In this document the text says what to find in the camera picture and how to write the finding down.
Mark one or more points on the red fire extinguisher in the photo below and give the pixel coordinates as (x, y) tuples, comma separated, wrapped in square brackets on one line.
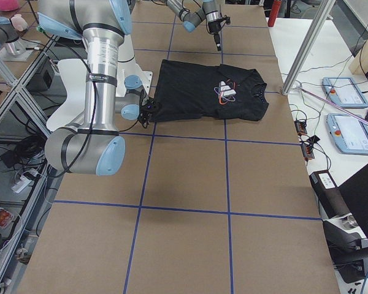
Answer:
[(274, 12)]

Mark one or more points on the aluminium frame post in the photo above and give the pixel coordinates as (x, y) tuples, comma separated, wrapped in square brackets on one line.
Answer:
[(309, 39)]

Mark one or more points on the teach pendant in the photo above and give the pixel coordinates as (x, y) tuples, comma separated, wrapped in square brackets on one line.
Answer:
[(349, 134), (344, 92)]

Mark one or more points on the black graphic t-shirt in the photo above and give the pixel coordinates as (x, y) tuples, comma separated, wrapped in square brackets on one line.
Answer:
[(191, 91)]

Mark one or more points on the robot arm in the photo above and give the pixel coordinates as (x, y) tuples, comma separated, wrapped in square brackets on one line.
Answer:
[(91, 143), (207, 11)]

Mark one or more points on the black monitor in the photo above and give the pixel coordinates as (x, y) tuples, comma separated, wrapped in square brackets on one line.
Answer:
[(355, 194)]

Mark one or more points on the upper teach pendant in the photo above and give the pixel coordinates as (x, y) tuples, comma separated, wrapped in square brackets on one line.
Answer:
[(344, 92)]

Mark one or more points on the lower teach pendant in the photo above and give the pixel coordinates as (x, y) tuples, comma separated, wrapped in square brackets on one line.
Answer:
[(349, 134)]

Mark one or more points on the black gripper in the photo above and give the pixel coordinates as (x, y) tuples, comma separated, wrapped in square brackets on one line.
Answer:
[(146, 116), (215, 27)]

